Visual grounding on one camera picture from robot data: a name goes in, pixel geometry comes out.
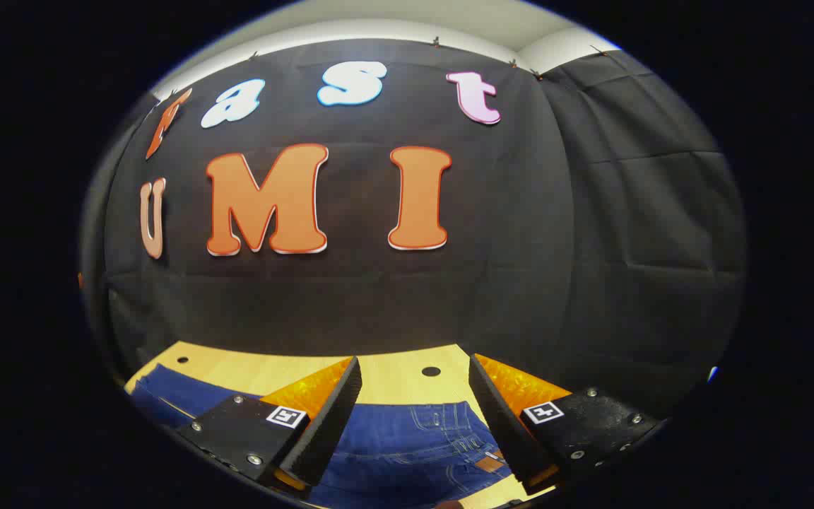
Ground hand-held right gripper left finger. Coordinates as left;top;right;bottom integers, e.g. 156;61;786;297
176;356;363;497

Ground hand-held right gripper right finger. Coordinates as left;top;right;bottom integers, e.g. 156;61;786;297
468;353;663;496

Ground blue denim jeans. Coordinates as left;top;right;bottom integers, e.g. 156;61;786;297
128;364;521;509

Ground black backdrop cloth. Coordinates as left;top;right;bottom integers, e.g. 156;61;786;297
81;39;748;425

